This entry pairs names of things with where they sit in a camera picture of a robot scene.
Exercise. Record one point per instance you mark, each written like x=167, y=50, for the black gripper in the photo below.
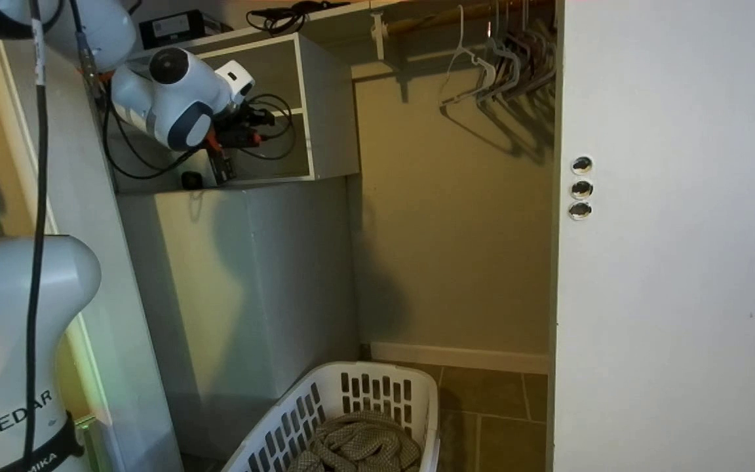
x=248, y=129

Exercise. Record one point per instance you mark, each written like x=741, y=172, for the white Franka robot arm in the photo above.
x=176, y=95

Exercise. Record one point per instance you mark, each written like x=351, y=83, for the white two-tier shelf unit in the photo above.
x=335, y=121

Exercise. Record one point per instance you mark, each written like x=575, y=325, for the white closet shelf board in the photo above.
x=432, y=12

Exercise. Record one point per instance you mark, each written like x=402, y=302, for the small black round object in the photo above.
x=192, y=182

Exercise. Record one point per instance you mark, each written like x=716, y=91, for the black power adapter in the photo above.
x=172, y=30

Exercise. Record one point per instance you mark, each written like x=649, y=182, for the tall white cabinet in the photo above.
x=248, y=289

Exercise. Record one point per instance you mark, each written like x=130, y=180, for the grey plastic hanger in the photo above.
x=530, y=62
x=509, y=95

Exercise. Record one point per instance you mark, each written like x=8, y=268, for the white plastic laundry basket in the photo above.
x=379, y=394

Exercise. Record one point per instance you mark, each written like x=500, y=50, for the white baseboard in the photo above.
x=458, y=357

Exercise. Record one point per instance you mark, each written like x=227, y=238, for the grey clothes pile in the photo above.
x=360, y=446

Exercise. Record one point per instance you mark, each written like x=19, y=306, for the white door with latch holes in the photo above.
x=683, y=264

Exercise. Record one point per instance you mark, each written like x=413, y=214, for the black wrist camera, orange clip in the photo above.
x=222, y=148

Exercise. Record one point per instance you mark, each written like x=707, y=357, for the white closet rod bracket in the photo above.
x=379, y=34

